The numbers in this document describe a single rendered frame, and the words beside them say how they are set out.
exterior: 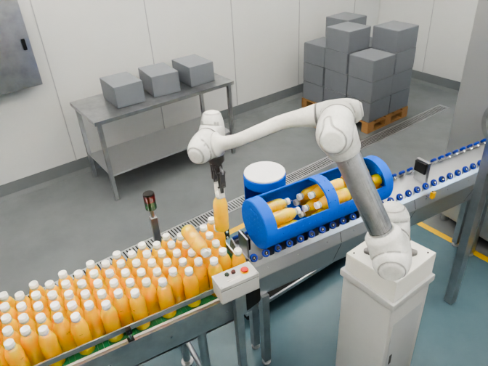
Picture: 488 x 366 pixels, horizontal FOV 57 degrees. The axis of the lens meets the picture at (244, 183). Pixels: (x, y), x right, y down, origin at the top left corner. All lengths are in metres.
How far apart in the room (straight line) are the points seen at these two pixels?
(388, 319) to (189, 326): 0.95
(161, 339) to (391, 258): 1.13
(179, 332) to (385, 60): 4.26
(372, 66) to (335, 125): 3.99
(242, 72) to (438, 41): 3.00
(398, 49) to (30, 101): 4.17
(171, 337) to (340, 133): 1.28
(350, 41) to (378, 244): 4.13
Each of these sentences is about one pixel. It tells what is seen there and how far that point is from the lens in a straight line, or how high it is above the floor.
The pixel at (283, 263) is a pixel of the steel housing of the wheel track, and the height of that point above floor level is 0.86.
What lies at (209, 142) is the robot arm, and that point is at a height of 1.75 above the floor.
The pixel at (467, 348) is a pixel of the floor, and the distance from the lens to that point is 3.47.
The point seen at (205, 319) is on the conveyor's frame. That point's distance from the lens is 2.33.
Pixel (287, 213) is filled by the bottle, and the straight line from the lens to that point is 2.41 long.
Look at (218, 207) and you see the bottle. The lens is 2.19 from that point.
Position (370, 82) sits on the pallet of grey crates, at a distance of 5.66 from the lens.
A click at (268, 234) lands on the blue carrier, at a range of 2.32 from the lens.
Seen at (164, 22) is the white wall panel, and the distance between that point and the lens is 5.51.
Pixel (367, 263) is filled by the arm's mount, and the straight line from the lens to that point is 2.19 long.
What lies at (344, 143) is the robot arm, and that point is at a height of 1.83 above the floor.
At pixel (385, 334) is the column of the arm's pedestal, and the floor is 0.78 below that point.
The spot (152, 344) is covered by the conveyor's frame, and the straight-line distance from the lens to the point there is 2.29.
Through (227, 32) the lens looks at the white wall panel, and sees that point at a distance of 5.99.
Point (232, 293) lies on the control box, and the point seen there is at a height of 1.05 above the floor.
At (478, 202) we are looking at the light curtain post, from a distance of 3.14.
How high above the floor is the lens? 2.57
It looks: 32 degrees down
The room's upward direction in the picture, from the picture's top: 4 degrees counter-clockwise
